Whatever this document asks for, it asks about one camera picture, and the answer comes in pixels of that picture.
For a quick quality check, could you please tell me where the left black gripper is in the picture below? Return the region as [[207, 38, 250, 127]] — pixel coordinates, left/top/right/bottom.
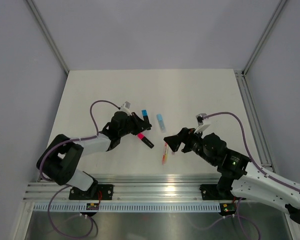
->
[[118, 112, 151, 138]]

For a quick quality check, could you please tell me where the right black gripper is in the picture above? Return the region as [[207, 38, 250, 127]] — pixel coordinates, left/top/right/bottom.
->
[[164, 125, 217, 166]]

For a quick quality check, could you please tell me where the black blue highlighter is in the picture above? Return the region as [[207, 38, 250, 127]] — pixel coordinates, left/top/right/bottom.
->
[[142, 116, 150, 124]]

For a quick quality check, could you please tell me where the yellow highlighter pen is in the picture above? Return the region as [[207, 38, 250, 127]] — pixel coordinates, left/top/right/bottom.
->
[[162, 147, 169, 164]]

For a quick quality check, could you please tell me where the black pink highlighter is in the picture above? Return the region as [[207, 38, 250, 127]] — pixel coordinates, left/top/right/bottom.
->
[[140, 134, 154, 149]]

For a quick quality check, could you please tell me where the light blue highlighter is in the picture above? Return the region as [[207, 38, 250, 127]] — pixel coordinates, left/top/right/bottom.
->
[[158, 120, 166, 133]]

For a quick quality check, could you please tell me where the thin red pen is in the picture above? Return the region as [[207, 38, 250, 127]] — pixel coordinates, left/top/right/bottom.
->
[[161, 143, 169, 165]]

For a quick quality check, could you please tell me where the pink cap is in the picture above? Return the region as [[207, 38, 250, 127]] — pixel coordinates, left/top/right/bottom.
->
[[137, 133, 145, 140]]

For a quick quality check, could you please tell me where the light blue cap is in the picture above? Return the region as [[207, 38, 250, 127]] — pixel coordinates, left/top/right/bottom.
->
[[156, 113, 163, 122]]

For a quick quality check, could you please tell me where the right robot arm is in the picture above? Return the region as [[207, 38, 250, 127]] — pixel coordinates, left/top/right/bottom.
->
[[163, 127, 300, 225]]

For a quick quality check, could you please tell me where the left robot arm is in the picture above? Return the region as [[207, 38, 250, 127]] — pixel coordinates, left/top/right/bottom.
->
[[36, 111, 154, 200]]

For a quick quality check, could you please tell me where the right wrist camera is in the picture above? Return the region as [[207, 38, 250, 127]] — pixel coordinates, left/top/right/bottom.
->
[[194, 113, 211, 134]]

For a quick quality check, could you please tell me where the aluminium mounting rail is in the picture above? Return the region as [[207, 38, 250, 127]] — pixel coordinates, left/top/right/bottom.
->
[[22, 173, 220, 203]]

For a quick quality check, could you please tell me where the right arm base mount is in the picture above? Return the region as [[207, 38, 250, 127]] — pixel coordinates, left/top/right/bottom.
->
[[199, 183, 239, 217]]

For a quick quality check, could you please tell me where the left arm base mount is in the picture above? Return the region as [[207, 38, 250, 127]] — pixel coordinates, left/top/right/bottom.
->
[[68, 183, 115, 218]]

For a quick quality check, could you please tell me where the aluminium side rail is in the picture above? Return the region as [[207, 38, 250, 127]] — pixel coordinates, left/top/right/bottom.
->
[[234, 70, 276, 172]]

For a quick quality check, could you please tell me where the aluminium frame post left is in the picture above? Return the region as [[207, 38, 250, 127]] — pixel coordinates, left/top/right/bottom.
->
[[24, 0, 70, 76]]

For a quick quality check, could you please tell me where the aluminium frame post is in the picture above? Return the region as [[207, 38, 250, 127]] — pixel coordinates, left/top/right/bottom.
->
[[241, 0, 290, 77], [24, 0, 70, 76]]

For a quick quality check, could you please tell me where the white slotted cable duct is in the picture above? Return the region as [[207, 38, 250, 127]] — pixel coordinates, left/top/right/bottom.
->
[[33, 202, 221, 213]]

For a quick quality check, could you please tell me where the aluminium frame post right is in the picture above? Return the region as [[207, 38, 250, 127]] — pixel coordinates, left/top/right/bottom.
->
[[241, 0, 290, 77]]

